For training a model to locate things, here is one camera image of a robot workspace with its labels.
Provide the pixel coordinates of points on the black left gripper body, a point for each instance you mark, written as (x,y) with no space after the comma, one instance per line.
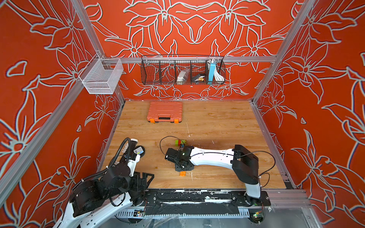
(136,184)

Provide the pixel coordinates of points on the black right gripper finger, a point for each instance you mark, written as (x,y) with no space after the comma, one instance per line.
(189,167)
(179,168)

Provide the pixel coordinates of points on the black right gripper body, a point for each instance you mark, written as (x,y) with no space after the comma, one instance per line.
(178,164)

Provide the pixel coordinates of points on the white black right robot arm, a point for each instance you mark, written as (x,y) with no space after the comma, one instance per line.
(244,163)

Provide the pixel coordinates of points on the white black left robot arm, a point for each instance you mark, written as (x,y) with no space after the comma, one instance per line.
(98,197)

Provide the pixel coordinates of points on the black round puck with label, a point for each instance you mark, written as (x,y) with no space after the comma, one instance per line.
(139,150)

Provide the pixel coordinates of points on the orange plastic tool case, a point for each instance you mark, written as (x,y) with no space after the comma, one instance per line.
(165,111)

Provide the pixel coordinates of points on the clear plastic bag in basket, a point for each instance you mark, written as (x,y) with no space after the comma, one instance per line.
(183,77)

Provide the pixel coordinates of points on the black small item in basket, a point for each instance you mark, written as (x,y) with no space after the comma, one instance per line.
(199,78)

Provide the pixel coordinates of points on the black wire wall basket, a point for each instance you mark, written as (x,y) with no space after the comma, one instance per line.
(164,70)

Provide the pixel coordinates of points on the white wire wall basket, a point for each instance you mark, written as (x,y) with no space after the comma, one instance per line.
(99,80)

